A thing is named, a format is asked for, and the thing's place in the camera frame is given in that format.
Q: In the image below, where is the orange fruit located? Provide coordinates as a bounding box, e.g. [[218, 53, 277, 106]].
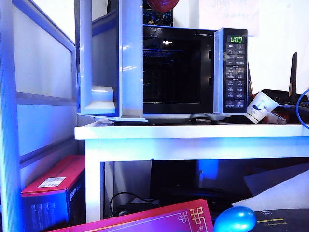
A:
[[147, 0, 181, 12]]

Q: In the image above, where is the black power cable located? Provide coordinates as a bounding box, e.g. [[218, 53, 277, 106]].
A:
[[110, 192, 160, 218]]

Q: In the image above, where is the shiny blue oval ball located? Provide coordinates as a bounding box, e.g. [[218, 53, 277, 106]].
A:
[[213, 206, 257, 232]]

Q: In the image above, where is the black router with antennas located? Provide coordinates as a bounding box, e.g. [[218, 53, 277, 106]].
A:
[[247, 52, 309, 116]]

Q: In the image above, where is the grey frame frosted partition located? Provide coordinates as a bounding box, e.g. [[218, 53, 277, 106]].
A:
[[0, 0, 78, 232]]

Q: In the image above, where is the blue ethernet cable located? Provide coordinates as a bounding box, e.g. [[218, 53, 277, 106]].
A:
[[296, 88, 309, 129]]

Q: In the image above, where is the white foam sheet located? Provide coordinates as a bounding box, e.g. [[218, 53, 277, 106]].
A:
[[231, 174, 309, 213]]

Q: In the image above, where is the black paper shredder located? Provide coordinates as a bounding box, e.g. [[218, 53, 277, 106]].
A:
[[254, 209, 309, 232]]

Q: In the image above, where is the black power adapter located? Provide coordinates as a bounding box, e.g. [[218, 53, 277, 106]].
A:
[[115, 202, 160, 218]]

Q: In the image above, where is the white paper cup whale print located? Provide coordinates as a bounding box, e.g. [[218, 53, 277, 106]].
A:
[[243, 90, 278, 124]]

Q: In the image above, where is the pink box with gold pattern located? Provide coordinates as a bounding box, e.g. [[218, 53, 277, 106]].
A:
[[47, 198, 214, 232]]

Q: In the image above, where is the grey Midea microwave body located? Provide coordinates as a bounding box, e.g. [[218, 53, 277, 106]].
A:
[[142, 24, 249, 125]]

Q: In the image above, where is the red and blue cardboard box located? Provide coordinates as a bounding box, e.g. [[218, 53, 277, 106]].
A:
[[20, 154, 86, 228]]

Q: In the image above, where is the small red white carton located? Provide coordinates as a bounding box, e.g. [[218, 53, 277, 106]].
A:
[[265, 111, 291, 124]]

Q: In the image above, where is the white table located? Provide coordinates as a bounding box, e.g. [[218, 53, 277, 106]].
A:
[[74, 122, 309, 223]]

